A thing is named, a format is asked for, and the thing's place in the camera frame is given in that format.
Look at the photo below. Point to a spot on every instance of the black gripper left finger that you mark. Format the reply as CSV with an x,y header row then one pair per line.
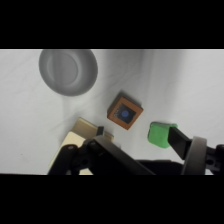
x,y
106,156

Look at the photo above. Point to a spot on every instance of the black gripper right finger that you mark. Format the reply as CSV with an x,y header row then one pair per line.
x,y
181,145

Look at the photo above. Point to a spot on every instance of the green triangle block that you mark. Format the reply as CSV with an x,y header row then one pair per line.
x,y
158,135

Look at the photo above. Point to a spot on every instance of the beige wooden block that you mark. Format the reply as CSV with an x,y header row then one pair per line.
x,y
78,133

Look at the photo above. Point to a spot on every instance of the orange square block blue dot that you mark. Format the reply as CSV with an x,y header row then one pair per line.
x,y
125,112

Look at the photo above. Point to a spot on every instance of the grey round bowl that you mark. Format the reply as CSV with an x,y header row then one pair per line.
x,y
68,71

